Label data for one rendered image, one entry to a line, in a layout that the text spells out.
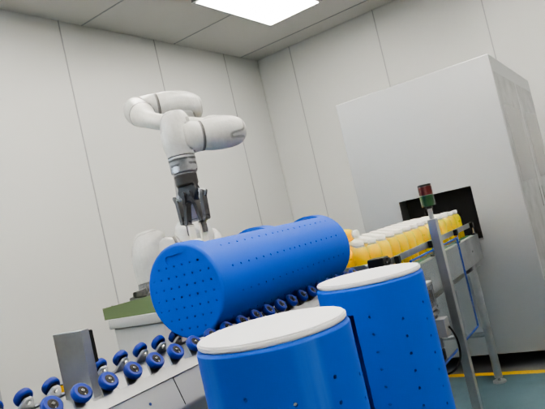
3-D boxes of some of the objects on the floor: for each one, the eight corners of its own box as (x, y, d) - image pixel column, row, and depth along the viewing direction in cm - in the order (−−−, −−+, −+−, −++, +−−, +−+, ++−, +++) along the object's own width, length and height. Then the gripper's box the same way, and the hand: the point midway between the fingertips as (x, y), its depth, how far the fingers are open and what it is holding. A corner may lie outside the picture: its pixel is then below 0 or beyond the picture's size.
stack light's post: (485, 464, 259) (426, 220, 264) (487, 460, 262) (428, 219, 267) (494, 464, 257) (435, 218, 262) (495, 460, 260) (437, 217, 265)
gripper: (158, 180, 194) (173, 251, 192) (197, 167, 185) (213, 241, 184) (173, 179, 200) (188, 247, 199) (212, 167, 191) (227, 238, 190)
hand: (198, 234), depth 191 cm, fingers closed on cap, 4 cm apart
